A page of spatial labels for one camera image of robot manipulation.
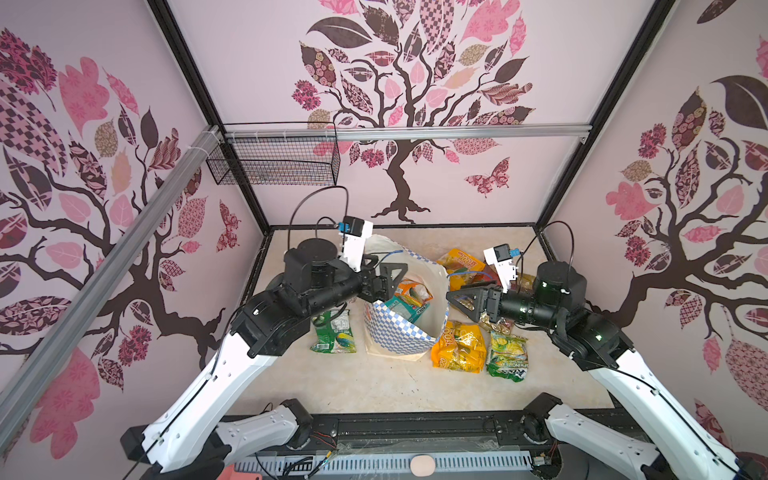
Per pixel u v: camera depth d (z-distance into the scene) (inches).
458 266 39.2
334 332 34.7
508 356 32.7
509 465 27.4
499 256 21.6
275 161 47.9
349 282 19.4
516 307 21.0
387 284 19.4
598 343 17.1
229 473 26.3
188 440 14.1
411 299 34.9
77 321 18.9
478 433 29.9
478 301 20.1
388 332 29.0
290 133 35.6
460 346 32.5
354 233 18.7
